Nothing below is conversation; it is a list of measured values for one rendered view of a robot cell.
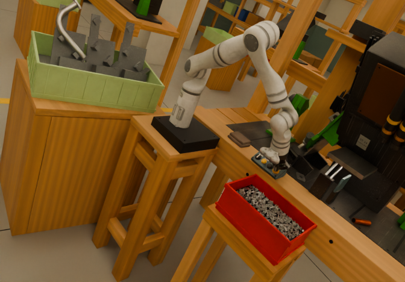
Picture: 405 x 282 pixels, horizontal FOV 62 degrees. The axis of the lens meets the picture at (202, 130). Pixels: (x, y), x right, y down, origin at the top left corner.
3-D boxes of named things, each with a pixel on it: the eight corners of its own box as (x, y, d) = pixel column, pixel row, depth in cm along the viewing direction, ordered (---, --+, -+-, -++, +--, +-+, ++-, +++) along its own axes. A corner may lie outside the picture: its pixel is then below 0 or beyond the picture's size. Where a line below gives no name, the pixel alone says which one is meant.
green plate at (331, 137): (323, 153, 155) (358, 123, 144) (311, 139, 158) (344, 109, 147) (332, 150, 164) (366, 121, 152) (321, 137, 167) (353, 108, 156)
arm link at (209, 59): (216, 38, 126) (236, 43, 131) (182, 58, 149) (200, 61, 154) (216, 62, 125) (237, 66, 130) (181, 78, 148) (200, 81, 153)
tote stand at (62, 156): (11, 236, 177) (36, 108, 144) (-2, 173, 210) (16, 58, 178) (127, 217, 221) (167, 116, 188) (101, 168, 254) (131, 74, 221)
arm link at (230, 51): (275, 13, 110) (228, 38, 131) (257, 23, 105) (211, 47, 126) (286, 39, 111) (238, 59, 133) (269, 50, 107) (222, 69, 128)
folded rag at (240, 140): (249, 146, 167) (252, 141, 166) (240, 148, 162) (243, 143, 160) (236, 135, 173) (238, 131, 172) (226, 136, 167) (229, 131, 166)
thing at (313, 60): (298, 70, 997) (306, 56, 979) (279, 58, 1045) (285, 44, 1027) (318, 73, 1080) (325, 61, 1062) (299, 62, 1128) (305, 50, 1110)
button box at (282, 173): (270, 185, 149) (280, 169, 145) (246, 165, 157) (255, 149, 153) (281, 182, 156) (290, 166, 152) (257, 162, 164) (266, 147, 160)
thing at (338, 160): (359, 182, 128) (364, 176, 127) (324, 157, 137) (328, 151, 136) (385, 166, 158) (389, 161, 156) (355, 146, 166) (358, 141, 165)
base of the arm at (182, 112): (178, 128, 154) (189, 95, 147) (167, 118, 159) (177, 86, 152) (193, 128, 160) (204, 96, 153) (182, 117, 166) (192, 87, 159)
